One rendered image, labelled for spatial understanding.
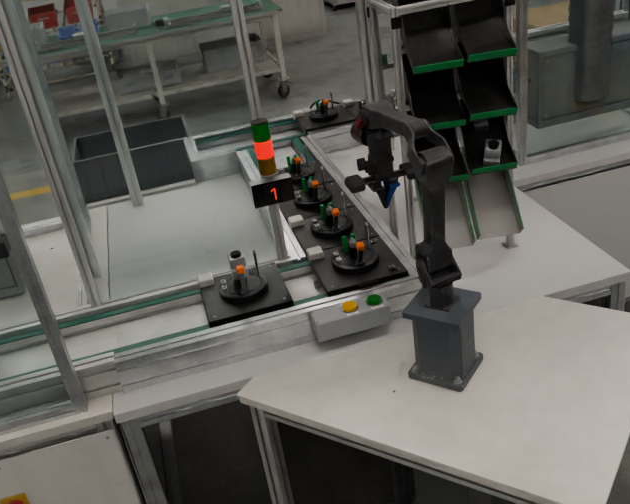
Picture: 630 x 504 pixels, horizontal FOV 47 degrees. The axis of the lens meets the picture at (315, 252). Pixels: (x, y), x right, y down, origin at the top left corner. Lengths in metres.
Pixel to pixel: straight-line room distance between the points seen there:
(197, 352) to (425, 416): 0.63
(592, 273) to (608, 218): 0.92
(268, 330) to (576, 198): 1.51
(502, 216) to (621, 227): 1.09
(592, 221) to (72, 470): 2.14
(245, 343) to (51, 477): 0.62
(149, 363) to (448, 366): 0.78
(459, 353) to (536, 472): 0.33
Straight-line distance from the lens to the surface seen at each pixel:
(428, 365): 1.83
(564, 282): 2.23
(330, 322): 1.93
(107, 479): 2.15
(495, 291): 2.18
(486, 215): 2.21
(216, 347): 1.98
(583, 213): 3.09
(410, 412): 1.78
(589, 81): 3.02
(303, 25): 9.41
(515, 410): 1.78
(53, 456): 2.09
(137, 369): 2.00
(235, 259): 2.04
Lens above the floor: 2.05
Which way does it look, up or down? 29 degrees down
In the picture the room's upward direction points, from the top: 9 degrees counter-clockwise
